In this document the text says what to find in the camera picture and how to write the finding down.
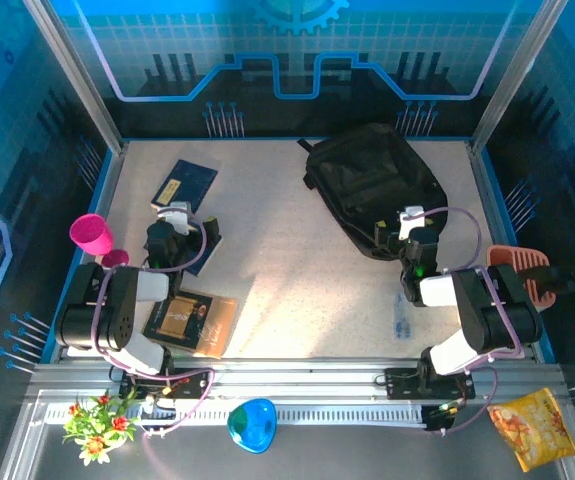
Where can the blue book yellow label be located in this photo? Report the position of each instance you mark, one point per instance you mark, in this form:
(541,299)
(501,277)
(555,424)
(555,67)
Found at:
(187,180)
(207,255)

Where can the black backpack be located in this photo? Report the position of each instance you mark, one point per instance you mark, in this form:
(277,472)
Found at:
(367,170)

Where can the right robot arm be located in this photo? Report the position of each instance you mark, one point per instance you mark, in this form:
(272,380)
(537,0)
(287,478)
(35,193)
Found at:
(492,320)

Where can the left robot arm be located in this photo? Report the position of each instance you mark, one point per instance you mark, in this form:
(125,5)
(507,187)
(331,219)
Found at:
(117,310)

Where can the small pink cup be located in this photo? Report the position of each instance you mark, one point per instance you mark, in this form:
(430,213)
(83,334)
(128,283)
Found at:
(115,258)

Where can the tall pink cup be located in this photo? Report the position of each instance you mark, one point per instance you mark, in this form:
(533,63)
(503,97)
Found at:
(89,234)

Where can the cream holder orange insert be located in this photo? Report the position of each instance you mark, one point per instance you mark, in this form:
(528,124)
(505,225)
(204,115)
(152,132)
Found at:
(502,255)

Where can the black object in holder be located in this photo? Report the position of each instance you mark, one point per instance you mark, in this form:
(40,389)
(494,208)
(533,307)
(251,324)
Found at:
(557,280)

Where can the black connector box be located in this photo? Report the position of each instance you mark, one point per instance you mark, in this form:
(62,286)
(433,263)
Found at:
(439,417)

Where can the artificial flower plant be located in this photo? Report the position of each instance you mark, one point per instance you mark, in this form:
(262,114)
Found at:
(99,427)

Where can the blue green triangular bowl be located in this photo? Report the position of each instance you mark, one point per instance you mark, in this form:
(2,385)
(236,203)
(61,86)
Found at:
(252,425)

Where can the yellow snack bag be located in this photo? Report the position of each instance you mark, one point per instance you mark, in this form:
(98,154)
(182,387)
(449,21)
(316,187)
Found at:
(534,427)

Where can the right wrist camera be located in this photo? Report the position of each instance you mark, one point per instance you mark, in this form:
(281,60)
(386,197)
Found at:
(411,221)

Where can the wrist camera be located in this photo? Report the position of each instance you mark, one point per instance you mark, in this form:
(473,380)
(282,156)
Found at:
(411,221)
(176,216)

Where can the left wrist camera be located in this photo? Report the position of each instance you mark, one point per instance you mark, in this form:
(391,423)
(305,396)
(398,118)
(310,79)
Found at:
(176,216)

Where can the aluminium table side rail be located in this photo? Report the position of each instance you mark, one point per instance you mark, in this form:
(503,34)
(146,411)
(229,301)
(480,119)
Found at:
(103,195)
(492,200)

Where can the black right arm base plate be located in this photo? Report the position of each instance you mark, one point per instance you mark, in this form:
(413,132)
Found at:
(402,385)

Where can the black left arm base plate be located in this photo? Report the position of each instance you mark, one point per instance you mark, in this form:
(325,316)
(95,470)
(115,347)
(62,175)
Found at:
(194,385)

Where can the aluminium front rail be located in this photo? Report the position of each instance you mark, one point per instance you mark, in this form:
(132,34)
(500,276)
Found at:
(292,377)

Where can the aluminium frame post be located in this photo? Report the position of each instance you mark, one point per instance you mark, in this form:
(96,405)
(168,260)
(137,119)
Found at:
(517,75)
(74,75)

